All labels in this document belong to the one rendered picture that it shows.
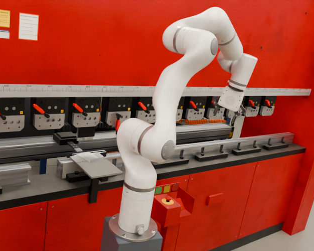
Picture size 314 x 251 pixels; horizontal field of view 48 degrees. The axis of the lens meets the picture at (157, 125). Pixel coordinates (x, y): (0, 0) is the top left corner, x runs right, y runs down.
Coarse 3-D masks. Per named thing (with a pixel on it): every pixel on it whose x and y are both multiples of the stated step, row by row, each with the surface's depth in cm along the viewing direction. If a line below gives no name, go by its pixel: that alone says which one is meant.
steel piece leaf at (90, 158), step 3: (81, 156) 193; (84, 156) 194; (87, 156) 194; (90, 156) 195; (93, 156) 195; (96, 156) 196; (84, 159) 190; (87, 159) 190; (90, 159) 191; (93, 159) 188; (96, 159) 189; (99, 159) 191; (102, 159) 192; (90, 162) 187; (93, 162) 188
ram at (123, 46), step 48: (0, 0) 145; (48, 0) 156; (96, 0) 169; (144, 0) 185; (192, 0) 204; (240, 0) 226; (288, 0) 255; (0, 48) 151; (48, 48) 163; (96, 48) 178; (144, 48) 195; (288, 48) 274; (0, 96) 158; (48, 96) 171; (96, 96) 186; (144, 96) 205
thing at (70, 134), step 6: (60, 132) 214; (66, 132) 216; (72, 132) 217; (54, 138) 213; (60, 138) 208; (66, 138) 209; (72, 138) 211; (60, 144) 207; (66, 144) 210; (72, 144) 207; (78, 150) 200
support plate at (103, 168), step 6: (72, 156) 192; (78, 156) 193; (102, 156) 198; (84, 162) 187; (96, 162) 189; (102, 162) 190; (108, 162) 191; (84, 168) 180; (90, 168) 181; (96, 168) 182; (102, 168) 183; (108, 168) 184; (114, 168) 185; (90, 174) 174; (96, 174) 175; (102, 174) 176; (108, 174) 178; (114, 174) 180
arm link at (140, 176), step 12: (132, 120) 128; (120, 132) 127; (132, 132) 123; (120, 144) 127; (132, 144) 123; (132, 156) 128; (132, 168) 126; (144, 168) 127; (132, 180) 126; (144, 180) 125; (156, 180) 130
